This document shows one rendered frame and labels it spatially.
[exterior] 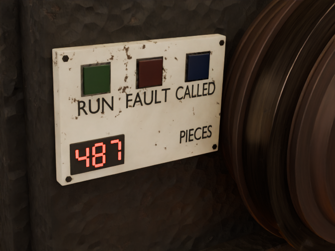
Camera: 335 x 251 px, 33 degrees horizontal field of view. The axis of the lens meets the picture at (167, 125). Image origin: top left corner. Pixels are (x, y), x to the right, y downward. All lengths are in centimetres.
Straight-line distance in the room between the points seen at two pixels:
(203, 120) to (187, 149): 5
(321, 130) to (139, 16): 28
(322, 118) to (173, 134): 21
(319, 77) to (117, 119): 27
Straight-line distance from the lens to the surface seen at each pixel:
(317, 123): 77
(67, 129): 73
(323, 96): 77
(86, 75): 71
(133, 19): 76
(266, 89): 77
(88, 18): 73
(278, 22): 80
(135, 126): 78
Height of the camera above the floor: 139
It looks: 20 degrees down
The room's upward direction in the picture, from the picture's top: 2 degrees clockwise
